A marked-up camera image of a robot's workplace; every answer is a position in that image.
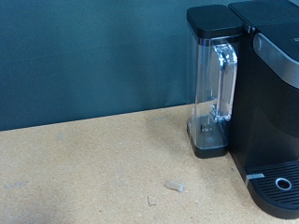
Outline black Keurig coffee machine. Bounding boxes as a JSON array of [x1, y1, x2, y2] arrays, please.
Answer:
[[228, 0, 299, 220]]

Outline small whitish tape scrap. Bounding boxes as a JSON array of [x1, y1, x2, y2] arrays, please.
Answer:
[[164, 180, 186, 193]]

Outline clear water reservoir black lid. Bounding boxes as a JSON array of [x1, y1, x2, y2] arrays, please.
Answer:
[[185, 4, 245, 160]]

